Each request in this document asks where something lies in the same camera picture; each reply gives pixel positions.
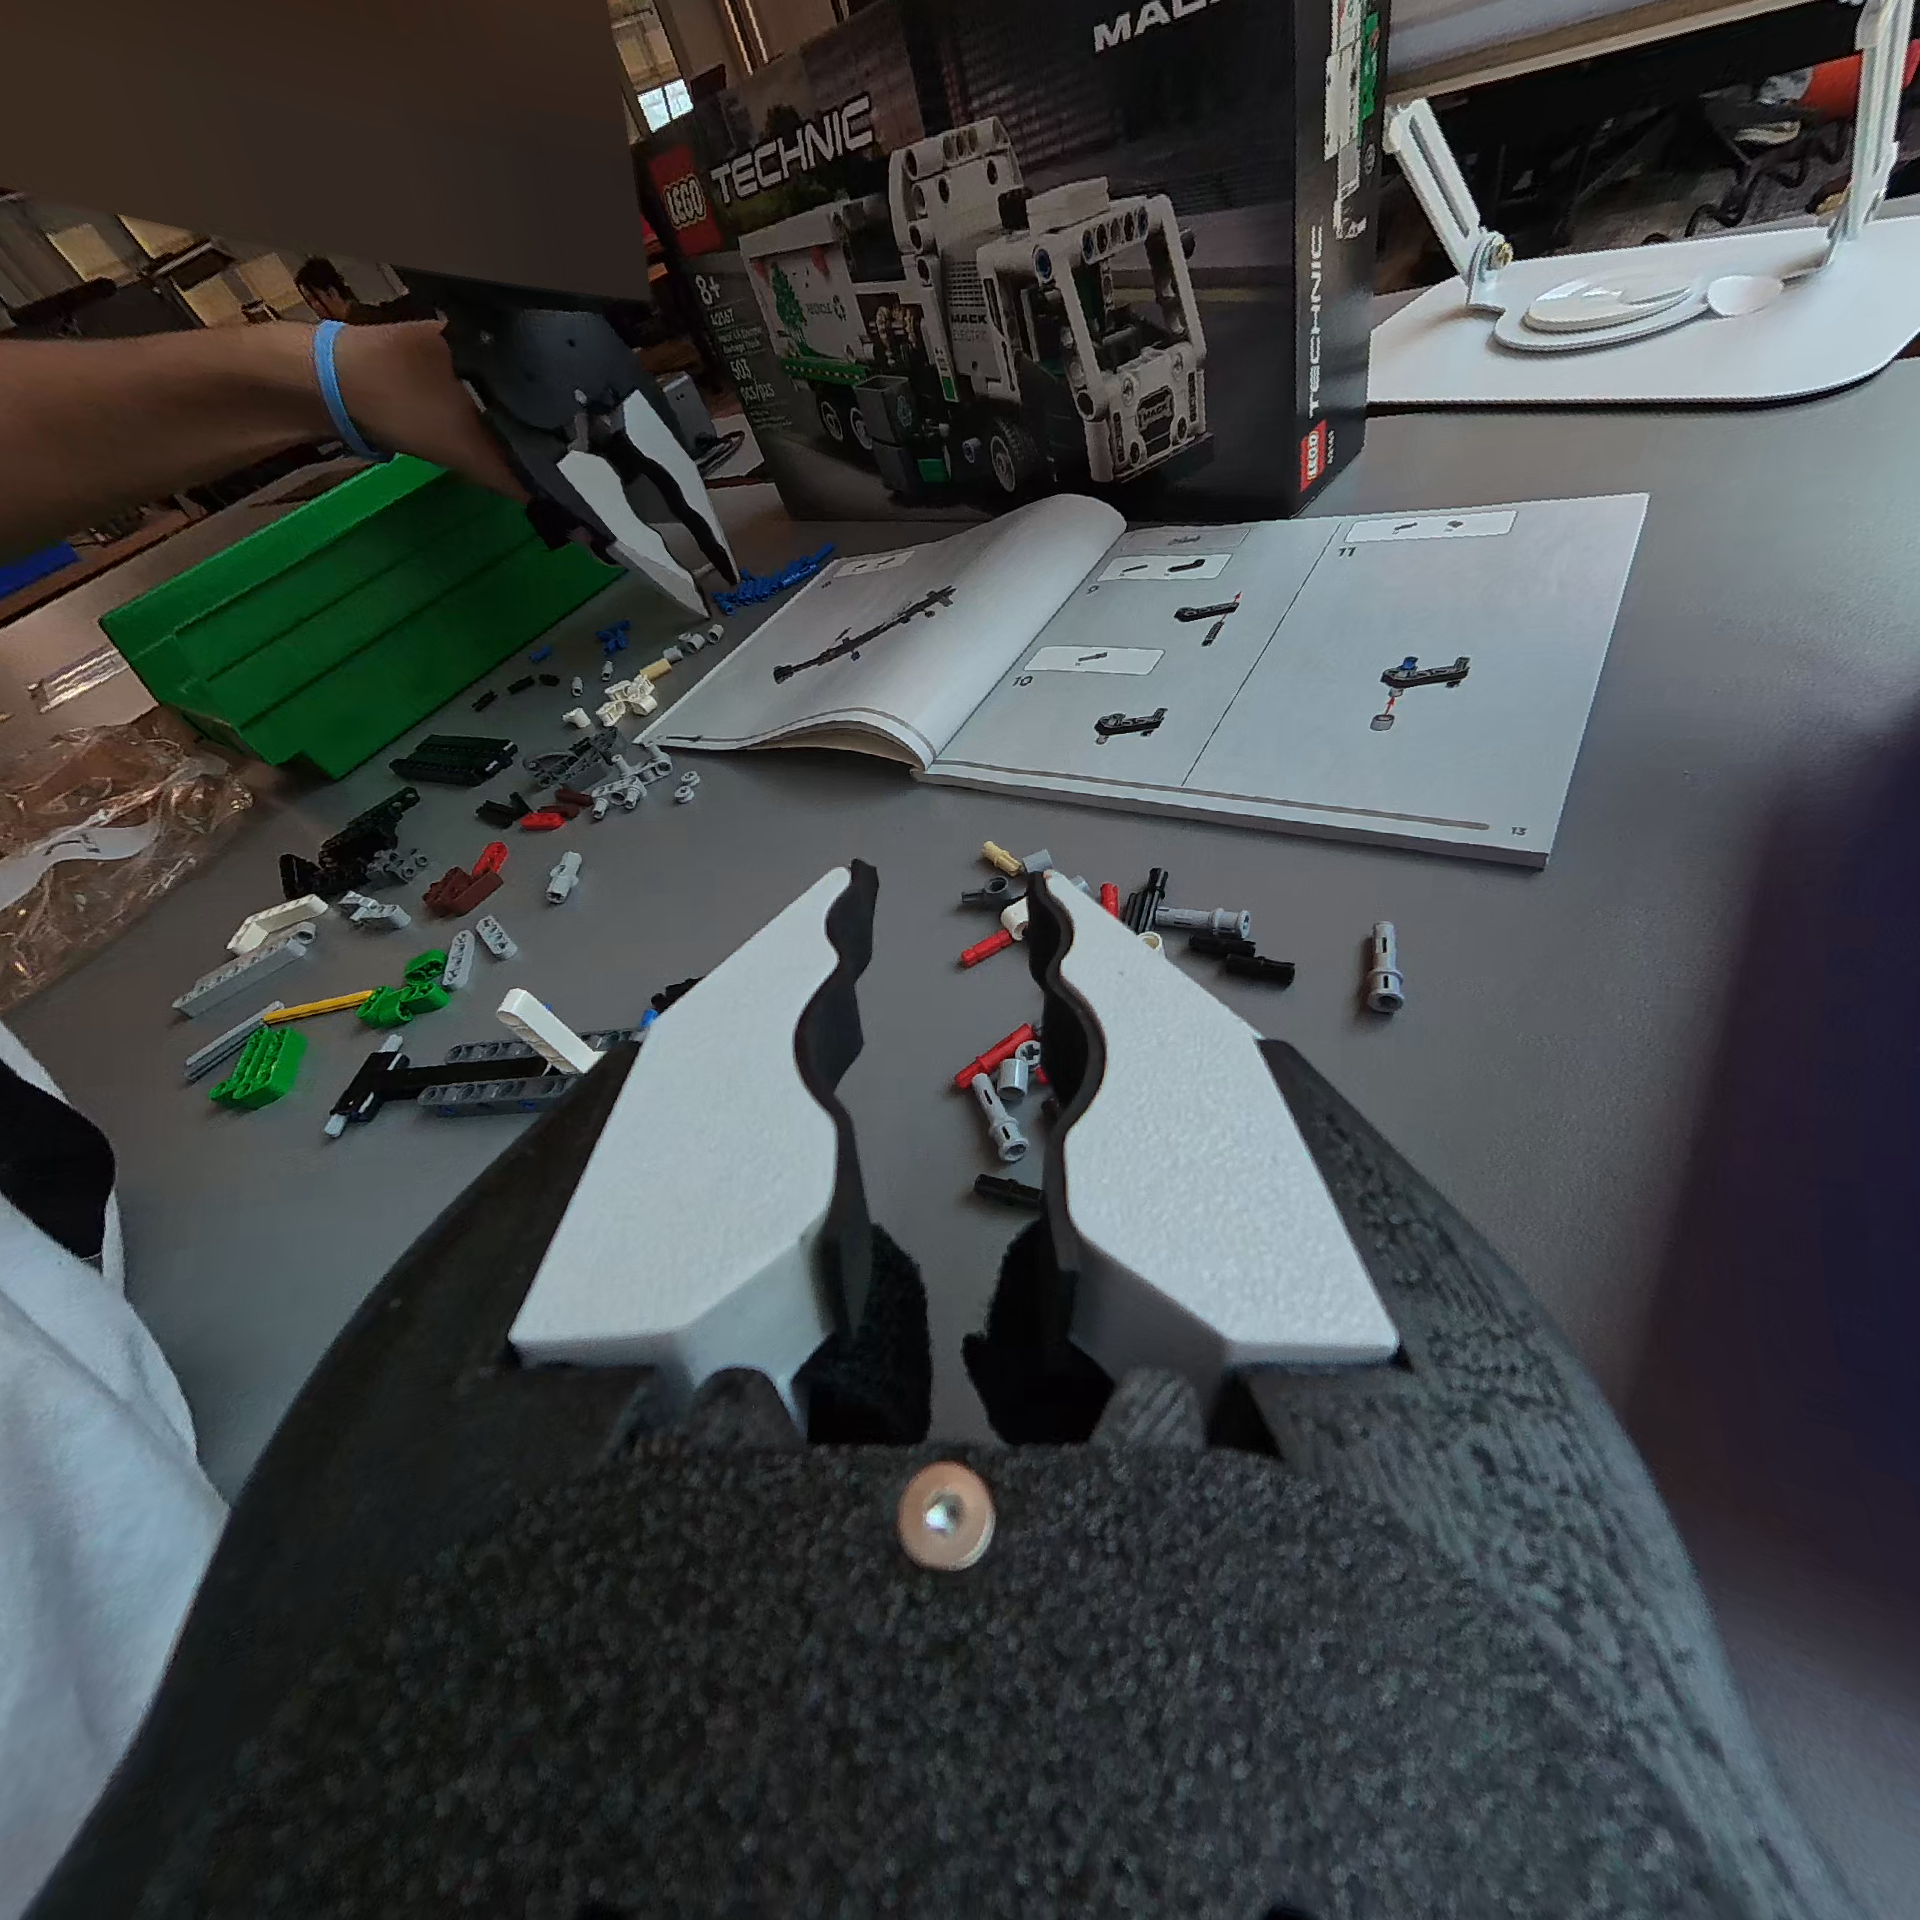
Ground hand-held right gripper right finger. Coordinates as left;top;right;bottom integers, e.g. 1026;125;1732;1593
1025;869;1405;1419

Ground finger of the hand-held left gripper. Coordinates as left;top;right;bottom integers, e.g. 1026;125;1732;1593
555;444;716;619
618;389;745;589

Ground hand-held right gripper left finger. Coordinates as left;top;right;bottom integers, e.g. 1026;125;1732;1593
506;857;902;1427

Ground row of blue lego pins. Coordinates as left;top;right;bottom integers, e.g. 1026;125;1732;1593
710;546;838;617

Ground person's left forearm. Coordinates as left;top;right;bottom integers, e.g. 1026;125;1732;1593
0;321;351;553

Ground cluster of lego pins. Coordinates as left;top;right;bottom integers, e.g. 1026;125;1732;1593
950;839;1303;1214

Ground scatter of mixed lego parts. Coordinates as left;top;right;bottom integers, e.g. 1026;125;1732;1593
172;605;722;1082

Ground black grey lego beam assembly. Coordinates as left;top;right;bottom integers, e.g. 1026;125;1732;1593
325;1027;650;1137

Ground green lego connector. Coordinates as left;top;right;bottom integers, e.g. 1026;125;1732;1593
357;945;455;1032

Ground green ribbed lego piece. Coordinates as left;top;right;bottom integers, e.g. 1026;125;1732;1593
208;1025;313;1112

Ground lego set cardboard box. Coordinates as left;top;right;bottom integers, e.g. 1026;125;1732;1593
631;0;1401;529

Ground long grey lego beam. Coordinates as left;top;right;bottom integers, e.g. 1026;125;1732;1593
171;936;319;1019

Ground lego instruction booklet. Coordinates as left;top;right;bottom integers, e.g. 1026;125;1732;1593
636;492;1654;874

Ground person's left hand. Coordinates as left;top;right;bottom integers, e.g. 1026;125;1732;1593
348;314;530;503

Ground blue wristband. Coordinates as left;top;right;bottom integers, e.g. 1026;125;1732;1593
310;318;397;463

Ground green plastic tray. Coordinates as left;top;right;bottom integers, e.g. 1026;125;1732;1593
99;451;635;784

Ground clear plastic bags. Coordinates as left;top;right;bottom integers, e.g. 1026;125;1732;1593
0;701;260;1010

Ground person's white shirt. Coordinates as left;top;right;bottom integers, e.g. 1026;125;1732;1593
0;1015;238;1920

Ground white stand base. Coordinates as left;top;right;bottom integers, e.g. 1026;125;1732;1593
1380;0;1920;355

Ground black lego bracket piece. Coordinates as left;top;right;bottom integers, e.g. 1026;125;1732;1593
276;781;424;904

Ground black strap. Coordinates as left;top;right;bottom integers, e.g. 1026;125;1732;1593
0;1067;123;1280

